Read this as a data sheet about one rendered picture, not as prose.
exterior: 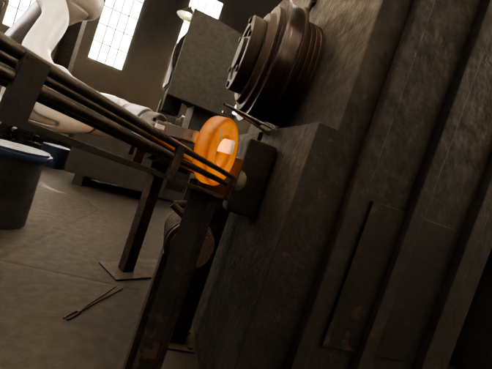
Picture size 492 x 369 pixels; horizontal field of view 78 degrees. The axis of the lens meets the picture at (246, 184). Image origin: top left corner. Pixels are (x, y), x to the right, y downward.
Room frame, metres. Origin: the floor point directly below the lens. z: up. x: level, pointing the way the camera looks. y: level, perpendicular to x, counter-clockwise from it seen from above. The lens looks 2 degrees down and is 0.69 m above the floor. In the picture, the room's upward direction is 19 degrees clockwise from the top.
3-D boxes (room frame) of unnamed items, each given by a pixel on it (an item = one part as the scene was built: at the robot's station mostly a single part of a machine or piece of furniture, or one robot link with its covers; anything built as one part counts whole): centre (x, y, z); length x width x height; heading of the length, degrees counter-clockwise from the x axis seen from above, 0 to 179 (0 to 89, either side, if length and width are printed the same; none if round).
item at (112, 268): (1.59, 0.47, 0.36); 0.26 x 0.20 x 0.72; 51
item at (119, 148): (3.67, 1.48, 0.39); 1.03 x 0.83 x 0.79; 110
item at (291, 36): (1.21, 0.07, 1.11); 0.47 x 0.06 x 0.47; 16
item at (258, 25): (1.18, 0.16, 1.11); 0.28 x 0.06 x 0.28; 16
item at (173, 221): (0.85, 0.11, 0.27); 0.22 x 0.13 x 0.53; 16
